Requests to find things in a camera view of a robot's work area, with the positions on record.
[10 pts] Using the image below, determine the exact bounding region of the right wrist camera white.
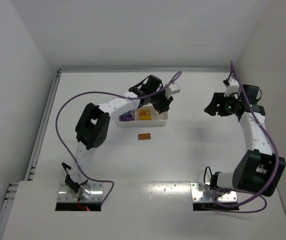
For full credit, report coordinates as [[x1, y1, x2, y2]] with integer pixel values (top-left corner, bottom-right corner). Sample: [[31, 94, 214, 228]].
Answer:
[[223, 77, 241, 97]]

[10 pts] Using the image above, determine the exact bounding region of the purple lego brick front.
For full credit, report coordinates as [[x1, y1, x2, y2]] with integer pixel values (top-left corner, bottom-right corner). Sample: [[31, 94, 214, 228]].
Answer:
[[119, 110, 135, 122]]

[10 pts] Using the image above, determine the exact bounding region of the metal base plate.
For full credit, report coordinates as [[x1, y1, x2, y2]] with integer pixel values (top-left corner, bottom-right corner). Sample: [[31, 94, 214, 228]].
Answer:
[[190, 182, 239, 211], [55, 181, 103, 212]]

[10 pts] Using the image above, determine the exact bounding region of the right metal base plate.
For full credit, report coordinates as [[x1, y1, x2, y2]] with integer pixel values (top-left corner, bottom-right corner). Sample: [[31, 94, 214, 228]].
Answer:
[[190, 182, 239, 211]]

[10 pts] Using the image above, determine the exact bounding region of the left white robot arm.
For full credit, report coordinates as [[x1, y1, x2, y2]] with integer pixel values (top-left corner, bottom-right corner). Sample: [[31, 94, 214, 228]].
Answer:
[[63, 75, 181, 193]]

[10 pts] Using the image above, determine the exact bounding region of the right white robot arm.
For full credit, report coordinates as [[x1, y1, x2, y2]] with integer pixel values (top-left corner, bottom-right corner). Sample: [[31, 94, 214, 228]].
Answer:
[[204, 84, 286, 197]]

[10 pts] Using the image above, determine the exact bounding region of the yellow lego brick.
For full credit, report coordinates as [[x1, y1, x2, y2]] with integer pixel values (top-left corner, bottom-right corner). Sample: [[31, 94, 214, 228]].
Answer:
[[139, 115, 152, 121]]

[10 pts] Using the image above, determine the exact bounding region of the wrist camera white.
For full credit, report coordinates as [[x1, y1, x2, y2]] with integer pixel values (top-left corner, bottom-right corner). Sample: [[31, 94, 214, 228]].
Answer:
[[164, 83, 181, 98], [223, 77, 241, 97]]

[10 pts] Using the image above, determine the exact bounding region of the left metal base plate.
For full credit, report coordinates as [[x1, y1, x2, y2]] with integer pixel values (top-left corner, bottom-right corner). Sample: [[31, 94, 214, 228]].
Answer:
[[55, 181, 103, 212]]

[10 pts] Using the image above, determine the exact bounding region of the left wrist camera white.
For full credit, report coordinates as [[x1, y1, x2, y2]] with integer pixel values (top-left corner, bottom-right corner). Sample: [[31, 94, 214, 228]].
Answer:
[[164, 83, 181, 98]]

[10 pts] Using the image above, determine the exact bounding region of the orange curved lego brick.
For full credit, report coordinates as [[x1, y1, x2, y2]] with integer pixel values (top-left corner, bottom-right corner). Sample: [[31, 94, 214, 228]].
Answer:
[[137, 108, 151, 117]]

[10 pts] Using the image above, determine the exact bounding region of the white three-compartment tray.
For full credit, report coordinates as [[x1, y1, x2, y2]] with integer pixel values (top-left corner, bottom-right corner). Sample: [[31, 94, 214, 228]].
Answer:
[[117, 104, 168, 127]]

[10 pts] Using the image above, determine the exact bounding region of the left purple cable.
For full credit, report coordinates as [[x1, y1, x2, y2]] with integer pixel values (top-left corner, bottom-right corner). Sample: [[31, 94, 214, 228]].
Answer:
[[55, 70, 183, 203]]

